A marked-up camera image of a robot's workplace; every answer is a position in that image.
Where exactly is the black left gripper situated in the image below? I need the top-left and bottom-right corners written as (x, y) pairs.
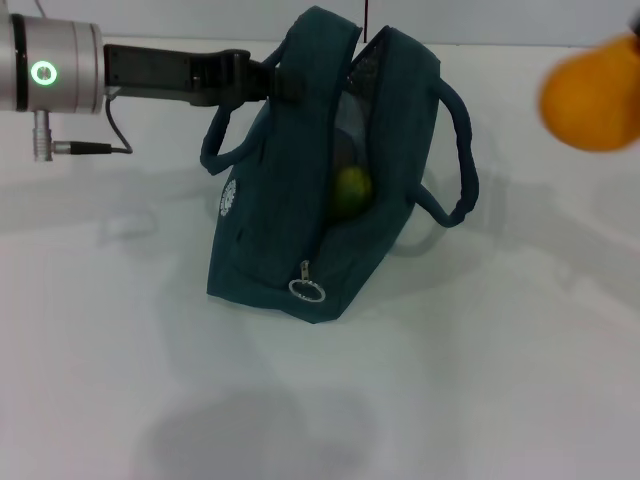
top-left (102, 43), bottom-right (307, 109)

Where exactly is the dark teal fabric lunch bag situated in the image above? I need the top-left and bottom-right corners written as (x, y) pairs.
top-left (199, 5), bottom-right (480, 325)

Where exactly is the green cucumber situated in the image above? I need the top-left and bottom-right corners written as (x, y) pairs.
top-left (333, 167), bottom-right (374, 221)

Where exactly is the orange pear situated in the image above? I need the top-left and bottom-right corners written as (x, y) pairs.
top-left (538, 30), bottom-right (640, 154)

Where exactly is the grey left gripper cable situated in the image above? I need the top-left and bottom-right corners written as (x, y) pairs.
top-left (52, 94), bottom-right (135, 156)

